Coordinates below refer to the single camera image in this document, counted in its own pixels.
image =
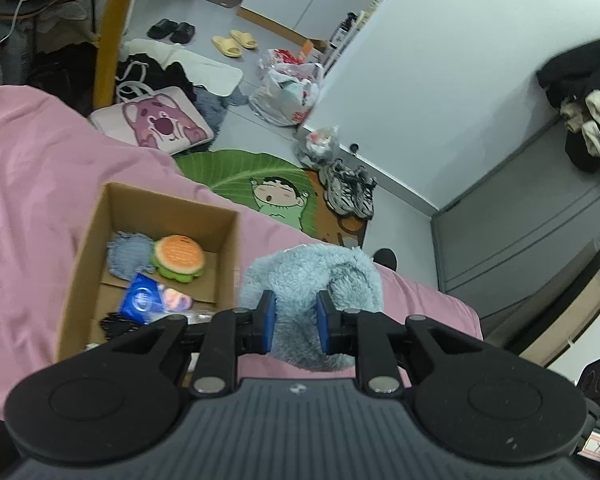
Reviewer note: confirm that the plush hamburger toy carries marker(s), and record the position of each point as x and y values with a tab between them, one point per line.
179	258

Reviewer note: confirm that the grey door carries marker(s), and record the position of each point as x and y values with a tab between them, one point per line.
504	239

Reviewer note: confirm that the clear bag white stuffing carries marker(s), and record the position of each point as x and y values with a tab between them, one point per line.
198	316

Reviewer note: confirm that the grey sneaker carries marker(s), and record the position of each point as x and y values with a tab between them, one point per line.
339	184
365	186

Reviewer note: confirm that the small clear trash bag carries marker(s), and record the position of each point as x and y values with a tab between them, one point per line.
316	148

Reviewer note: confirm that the grey sneaker right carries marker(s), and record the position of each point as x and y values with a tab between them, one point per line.
365	186

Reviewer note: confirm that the round white yellow table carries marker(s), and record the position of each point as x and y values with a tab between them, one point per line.
112	26

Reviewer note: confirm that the yellow slipper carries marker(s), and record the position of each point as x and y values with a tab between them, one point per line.
244	39
229	47

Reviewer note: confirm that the pink bed sheet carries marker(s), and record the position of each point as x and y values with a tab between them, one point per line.
53	164

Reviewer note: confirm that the white floor mat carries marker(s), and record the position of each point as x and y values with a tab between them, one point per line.
218	78

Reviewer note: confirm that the cardboard box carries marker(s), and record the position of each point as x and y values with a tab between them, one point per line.
126	224

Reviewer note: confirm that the large white shopping bag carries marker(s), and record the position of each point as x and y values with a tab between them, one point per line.
289	88

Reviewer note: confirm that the black white hanging jacket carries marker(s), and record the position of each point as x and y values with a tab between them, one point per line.
571	82

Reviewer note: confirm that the fluffy blue-grey plush roll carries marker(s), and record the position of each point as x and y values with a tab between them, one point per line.
296	276

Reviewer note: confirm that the small blue-grey cloth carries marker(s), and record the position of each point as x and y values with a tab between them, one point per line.
129	254

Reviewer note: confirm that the grey sneaker left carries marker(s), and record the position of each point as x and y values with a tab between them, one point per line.
339	184

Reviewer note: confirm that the yellow slipper near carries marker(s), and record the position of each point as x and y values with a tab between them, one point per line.
229	47

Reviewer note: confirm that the black clothes pile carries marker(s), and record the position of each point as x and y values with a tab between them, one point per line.
141	75

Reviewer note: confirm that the black slipper pair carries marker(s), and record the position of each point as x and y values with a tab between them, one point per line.
178	33

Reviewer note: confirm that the green leaf cartoon rug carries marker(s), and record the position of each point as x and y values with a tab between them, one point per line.
275	187

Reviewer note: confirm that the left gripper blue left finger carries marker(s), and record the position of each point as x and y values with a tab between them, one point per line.
263	323

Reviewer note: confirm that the yellow slipper far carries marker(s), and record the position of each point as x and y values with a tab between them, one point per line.
244	39

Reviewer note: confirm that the pink bear cushion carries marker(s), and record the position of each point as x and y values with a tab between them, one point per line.
165	120

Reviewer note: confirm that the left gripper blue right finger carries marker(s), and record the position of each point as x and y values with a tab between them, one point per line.
324	310

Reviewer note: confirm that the blue planet tissue pack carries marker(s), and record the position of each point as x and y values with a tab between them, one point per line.
146	299

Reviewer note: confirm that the black framed board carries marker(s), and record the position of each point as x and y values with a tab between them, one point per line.
543	327

